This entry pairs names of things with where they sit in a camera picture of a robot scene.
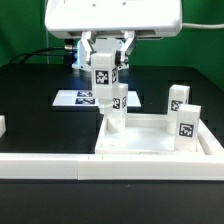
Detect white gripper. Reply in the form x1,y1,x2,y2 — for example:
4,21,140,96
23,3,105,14
45,0,182,66

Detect white square table top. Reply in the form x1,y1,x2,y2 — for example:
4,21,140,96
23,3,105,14
95,113,224,156

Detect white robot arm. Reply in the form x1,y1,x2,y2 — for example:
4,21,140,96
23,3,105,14
45,0,182,66

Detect white marker sheet with tags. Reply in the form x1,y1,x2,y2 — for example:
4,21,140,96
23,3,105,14
53,90,141,107

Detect black cable bundle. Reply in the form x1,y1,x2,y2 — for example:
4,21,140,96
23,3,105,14
8,38,79,65

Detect white U-shaped fence frame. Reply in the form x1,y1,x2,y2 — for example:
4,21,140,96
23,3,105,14
0,115,224,181

